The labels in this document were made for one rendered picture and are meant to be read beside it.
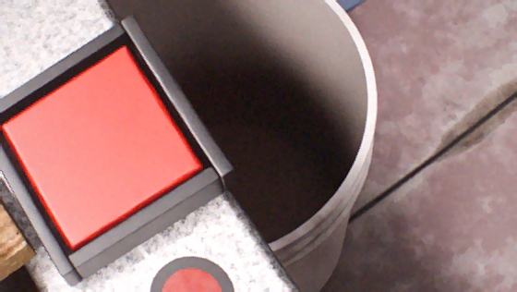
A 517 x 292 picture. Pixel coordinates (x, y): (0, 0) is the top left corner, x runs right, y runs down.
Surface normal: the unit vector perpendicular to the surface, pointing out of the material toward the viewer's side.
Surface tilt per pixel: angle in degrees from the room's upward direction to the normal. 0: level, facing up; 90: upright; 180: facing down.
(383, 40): 0
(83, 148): 0
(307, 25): 87
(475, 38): 0
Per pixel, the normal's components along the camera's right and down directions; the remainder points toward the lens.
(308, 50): -0.65, 0.69
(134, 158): -0.04, -0.36
